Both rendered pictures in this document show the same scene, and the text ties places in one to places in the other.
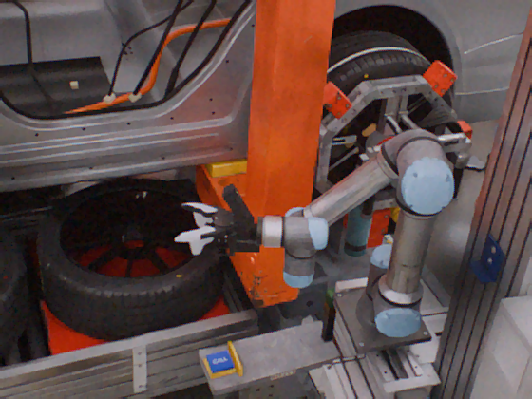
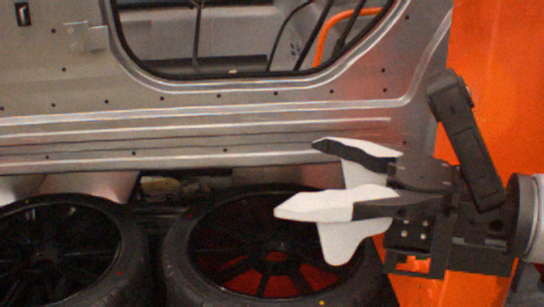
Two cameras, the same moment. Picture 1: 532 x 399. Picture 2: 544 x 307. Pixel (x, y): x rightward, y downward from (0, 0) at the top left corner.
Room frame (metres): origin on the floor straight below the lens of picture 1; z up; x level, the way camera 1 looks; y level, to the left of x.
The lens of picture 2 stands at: (1.12, 0.23, 1.46)
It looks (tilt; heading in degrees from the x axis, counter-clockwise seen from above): 29 degrees down; 24
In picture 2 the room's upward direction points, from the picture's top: straight up
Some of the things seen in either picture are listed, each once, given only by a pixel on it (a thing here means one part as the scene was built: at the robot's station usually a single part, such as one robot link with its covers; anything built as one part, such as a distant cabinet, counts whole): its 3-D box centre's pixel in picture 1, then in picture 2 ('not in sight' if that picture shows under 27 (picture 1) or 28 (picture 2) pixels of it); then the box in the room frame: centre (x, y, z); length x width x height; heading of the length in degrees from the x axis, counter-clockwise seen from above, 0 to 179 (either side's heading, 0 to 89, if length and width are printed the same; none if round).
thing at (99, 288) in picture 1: (135, 255); (276, 269); (2.27, 0.71, 0.39); 0.66 x 0.66 x 0.24
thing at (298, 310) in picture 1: (287, 278); not in sight; (2.40, 0.16, 0.26); 0.42 x 0.18 x 0.35; 30
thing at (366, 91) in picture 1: (383, 146); not in sight; (2.52, -0.13, 0.85); 0.54 x 0.07 x 0.54; 120
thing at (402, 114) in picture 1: (432, 118); not in sight; (2.47, -0.28, 1.03); 0.19 x 0.18 x 0.11; 30
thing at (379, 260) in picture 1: (390, 272); not in sight; (1.70, -0.17, 0.98); 0.13 x 0.12 x 0.14; 9
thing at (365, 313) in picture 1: (384, 301); not in sight; (1.71, -0.17, 0.87); 0.15 x 0.15 x 0.10
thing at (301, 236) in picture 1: (303, 234); not in sight; (1.53, 0.07, 1.21); 0.11 x 0.08 x 0.09; 99
